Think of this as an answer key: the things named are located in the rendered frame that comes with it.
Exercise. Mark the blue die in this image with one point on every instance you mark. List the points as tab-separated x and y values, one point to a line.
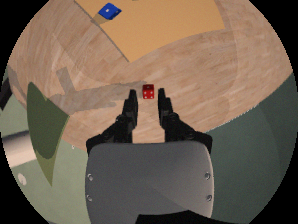
109	11

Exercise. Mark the orange flat mat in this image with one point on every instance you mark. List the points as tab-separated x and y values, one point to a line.
145	25

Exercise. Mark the red die with white pips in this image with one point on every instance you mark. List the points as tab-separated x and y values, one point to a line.
148	91

